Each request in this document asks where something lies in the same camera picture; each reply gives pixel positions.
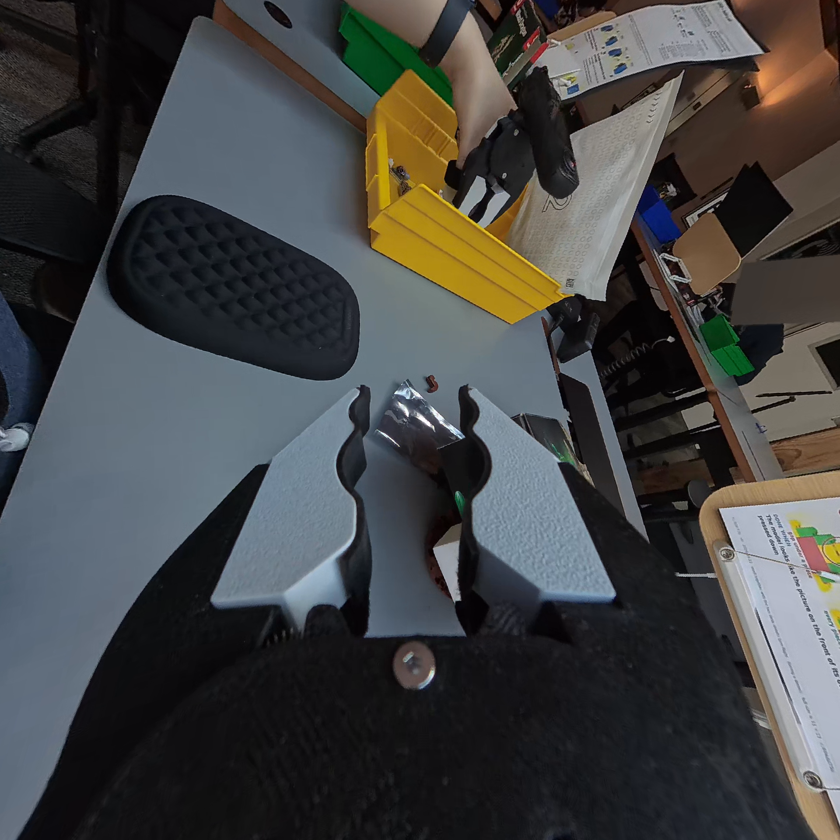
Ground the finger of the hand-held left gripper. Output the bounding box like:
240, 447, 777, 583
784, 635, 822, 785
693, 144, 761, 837
451, 174, 488, 217
478, 182, 521, 228

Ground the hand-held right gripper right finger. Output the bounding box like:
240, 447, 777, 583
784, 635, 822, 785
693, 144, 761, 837
456, 385, 618, 636

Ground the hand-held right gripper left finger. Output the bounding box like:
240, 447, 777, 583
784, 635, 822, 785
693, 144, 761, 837
210, 386, 374, 637

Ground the yellow plastic bin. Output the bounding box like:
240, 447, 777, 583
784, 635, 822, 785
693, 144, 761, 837
364, 69, 575, 326

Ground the black toy set box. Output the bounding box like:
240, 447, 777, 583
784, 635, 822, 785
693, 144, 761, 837
434, 412, 580, 526

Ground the white foam cube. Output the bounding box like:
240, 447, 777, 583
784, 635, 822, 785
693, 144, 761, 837
432, 537, 464, 601

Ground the brown round brick model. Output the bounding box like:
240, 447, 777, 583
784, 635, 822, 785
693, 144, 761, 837
424, 514, 466, 599

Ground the silver foil bag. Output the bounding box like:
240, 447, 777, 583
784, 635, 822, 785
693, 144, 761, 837
373, 378, 468, 475

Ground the person's left forearm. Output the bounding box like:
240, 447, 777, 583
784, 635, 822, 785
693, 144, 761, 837
344, 0, 460, 53

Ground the grey adjoining desk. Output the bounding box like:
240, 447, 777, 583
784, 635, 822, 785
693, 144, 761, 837
540, 308, 652, 544

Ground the grey desk with round grommet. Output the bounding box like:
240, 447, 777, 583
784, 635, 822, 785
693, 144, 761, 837
213, 0, 368, 132

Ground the person's left hand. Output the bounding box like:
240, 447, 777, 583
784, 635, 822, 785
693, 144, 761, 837
440, 12, 521, 163

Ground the white numbered paper bag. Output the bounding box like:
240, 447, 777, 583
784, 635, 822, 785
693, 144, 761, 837
508, 72, 685, 301

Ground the green toy set box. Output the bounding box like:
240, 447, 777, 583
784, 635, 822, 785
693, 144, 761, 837
487, 0, 551, 85

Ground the black wristwatch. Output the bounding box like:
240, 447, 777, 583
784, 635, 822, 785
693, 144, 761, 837
418, 0, 475, 68

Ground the blue plastic bin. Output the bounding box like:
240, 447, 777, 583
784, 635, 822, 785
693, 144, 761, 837
637, 184, 683, 242

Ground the curled printed instruction sheet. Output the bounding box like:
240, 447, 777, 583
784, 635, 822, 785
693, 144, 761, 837
543, 0, 767, 102

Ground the wooden workbench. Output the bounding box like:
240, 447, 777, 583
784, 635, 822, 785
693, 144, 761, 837
630, 210, 785, 483

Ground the black wrist rest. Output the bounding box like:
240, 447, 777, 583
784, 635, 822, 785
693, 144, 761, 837
107, 195, 361, 382

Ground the black monitor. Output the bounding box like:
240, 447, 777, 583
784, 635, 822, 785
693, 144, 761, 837
712, 161, 794, 257

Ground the person's blue jeans leg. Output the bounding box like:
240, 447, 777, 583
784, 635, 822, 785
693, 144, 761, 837
0, 295, 48, 500

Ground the black office chair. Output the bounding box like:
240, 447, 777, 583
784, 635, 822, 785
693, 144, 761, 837
0, 0, 132, 309

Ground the black coiled cable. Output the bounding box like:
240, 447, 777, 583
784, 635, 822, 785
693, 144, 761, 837
598, 341, 652, 380

